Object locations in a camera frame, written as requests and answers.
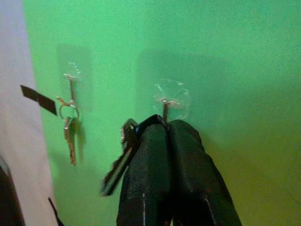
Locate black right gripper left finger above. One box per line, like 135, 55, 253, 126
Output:
116, 123, 174, 226

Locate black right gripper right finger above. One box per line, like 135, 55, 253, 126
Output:
167, 119, 243, 226

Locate keys with black carabiner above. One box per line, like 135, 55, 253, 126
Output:
100, 113, 170, 198

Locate black tape strip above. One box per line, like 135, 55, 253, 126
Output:
20, 84, 58, 116

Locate dark brown furniture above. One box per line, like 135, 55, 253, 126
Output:
0, 157, 26, 226

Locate clear adhesive wall hook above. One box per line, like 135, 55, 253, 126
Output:
57, 43, 93, 112
151, 78, 190, 123

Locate silver keys on ring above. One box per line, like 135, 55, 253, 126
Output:
55, 96, 80, 166

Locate black cable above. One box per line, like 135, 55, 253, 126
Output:
48, 197, 64, 226

